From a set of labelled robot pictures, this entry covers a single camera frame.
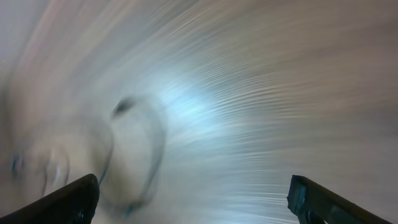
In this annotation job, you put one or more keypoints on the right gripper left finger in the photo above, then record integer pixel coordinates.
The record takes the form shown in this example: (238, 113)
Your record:
(74, 203)

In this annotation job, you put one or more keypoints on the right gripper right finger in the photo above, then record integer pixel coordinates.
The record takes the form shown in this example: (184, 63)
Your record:
(312, 204)

